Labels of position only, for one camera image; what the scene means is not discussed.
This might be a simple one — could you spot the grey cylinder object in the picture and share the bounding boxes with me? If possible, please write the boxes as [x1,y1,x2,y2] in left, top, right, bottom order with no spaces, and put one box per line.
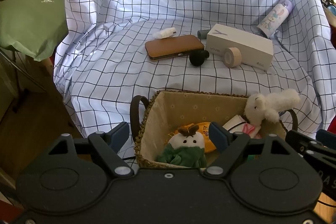
[197,30,210,40]

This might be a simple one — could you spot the white phone box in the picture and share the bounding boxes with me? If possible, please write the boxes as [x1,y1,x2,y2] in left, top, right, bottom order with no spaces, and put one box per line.
[206,24,273,71]

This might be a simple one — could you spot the small white plush piece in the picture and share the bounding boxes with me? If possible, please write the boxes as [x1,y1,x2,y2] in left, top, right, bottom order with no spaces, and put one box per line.
[153,27,176,39]

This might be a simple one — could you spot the green white plush toy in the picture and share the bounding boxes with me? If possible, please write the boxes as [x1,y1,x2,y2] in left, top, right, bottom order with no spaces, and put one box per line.
[157,125,207,168]

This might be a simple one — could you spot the green printed cushion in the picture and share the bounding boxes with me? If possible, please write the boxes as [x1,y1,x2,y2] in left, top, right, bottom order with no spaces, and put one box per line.
[1,0,68,61]

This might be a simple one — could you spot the blue checked cloth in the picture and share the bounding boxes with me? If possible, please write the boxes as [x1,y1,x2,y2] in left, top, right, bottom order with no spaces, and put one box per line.
[54,0,335,137]

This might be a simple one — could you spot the brown leather case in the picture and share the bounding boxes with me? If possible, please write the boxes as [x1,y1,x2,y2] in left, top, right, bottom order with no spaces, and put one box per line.
[145,35,205,61]

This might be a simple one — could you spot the beige tape roll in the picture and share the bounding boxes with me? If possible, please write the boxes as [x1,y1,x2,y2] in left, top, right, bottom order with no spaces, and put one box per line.
[223,47,242,68]

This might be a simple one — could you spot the purple cartoon bottle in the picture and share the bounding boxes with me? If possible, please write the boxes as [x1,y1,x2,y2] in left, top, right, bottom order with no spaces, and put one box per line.
[257,0,293,39]

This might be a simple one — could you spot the white bunny plush toy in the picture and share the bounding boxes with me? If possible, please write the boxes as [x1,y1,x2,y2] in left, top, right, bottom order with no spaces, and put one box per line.
[223,88,301,139]

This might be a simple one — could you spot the woven lined basket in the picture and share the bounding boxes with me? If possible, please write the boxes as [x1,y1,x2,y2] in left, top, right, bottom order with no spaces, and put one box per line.
[130,91,299,168]

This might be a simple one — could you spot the black fuzzy ball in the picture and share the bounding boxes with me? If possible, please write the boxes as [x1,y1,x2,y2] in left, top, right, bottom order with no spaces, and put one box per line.
[189,50,210,67]

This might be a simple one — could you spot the yellow plush toy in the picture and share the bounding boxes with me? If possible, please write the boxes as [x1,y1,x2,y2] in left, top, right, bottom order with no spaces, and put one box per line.
[167,122,216,153]

